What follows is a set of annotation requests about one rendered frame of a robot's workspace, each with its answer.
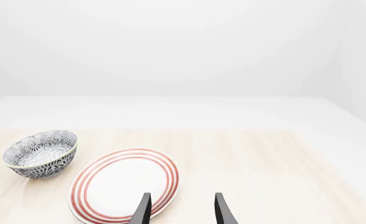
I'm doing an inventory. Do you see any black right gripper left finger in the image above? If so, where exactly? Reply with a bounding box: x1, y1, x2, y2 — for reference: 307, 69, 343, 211
128, 192, 153, 224

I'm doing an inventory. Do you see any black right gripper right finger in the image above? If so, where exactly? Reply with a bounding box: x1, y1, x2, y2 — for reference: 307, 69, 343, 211
214, 192, 239, 224

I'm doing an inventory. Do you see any white plate with red rings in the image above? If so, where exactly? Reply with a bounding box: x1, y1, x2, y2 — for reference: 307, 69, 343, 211
68, 147, 181, 224

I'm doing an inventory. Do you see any black and white patterned bowl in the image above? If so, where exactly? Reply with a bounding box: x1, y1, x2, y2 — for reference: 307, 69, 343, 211
2, 129, 78, 180

